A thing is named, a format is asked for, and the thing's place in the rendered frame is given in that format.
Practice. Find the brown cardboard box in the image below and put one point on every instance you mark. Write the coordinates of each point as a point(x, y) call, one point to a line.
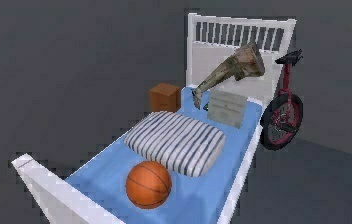
point(164, 97)

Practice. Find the red black unicycle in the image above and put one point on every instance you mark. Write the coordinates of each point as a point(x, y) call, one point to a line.
point(281, 117)

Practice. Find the orange basketball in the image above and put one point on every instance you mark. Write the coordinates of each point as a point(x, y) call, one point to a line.
point(148, 184)

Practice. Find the white blue striped pillow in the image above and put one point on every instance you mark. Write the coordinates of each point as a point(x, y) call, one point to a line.
point(177, 141)

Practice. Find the grey laptop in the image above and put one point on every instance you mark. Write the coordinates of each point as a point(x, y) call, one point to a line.
point(226, 108)

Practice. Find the white bed with blue sheet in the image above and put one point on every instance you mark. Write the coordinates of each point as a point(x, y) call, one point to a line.
point(200, 193)

